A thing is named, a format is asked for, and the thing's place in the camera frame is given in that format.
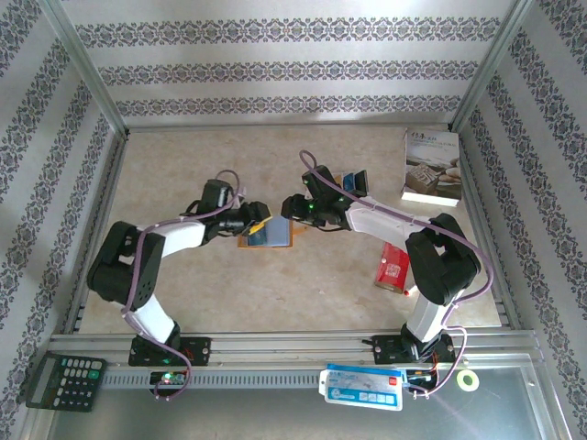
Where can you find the orange-framed blue picture card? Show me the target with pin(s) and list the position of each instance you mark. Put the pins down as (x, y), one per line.
(257, 247)

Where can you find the light grey-blue bank card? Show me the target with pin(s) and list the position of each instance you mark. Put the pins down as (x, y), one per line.
(280, 231)

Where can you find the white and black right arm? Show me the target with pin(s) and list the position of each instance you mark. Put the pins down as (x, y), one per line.
(426, 316)

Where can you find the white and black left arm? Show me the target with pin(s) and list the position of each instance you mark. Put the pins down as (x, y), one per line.
(153, 316)

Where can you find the clear acrylic card stand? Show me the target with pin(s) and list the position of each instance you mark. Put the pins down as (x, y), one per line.
(360, 197)

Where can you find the bright blue bank card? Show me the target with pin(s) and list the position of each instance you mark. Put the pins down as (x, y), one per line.
(350, 182)

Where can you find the black bank card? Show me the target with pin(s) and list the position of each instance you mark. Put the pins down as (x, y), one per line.
(361, 182)

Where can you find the red cardboard box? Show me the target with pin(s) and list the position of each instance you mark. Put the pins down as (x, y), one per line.
(392, 268)

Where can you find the white marker with red cap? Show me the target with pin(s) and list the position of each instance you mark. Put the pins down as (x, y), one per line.
(409, 291)

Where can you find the white book with stones cover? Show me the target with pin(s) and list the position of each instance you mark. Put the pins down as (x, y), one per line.
(431, 165)

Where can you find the controller board with LEDs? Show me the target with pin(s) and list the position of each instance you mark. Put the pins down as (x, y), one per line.
(169, 378)

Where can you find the blue and white wipes pack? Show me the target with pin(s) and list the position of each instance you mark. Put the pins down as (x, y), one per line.
(362, 387)

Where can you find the green tape roll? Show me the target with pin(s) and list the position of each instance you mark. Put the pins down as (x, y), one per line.
(461, 380)

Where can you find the black desk calculator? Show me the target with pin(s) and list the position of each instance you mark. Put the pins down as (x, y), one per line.
(69, 380)

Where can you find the aluminium frame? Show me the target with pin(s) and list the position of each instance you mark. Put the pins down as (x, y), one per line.
(284, 341)

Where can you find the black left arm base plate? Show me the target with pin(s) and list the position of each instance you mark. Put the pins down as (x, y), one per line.
(199, 350)

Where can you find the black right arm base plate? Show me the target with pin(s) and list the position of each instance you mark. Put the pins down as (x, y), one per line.
(385, 350)

